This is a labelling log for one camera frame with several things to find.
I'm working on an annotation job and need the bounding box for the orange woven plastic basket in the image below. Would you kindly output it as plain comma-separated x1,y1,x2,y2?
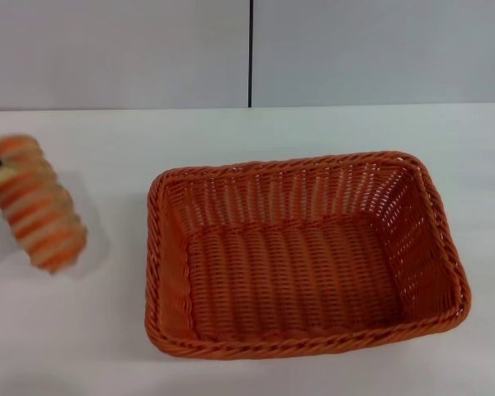
147,150,474,361

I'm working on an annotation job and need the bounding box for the orange striped bread roll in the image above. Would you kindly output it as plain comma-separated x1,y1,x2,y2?
0,133,89,274

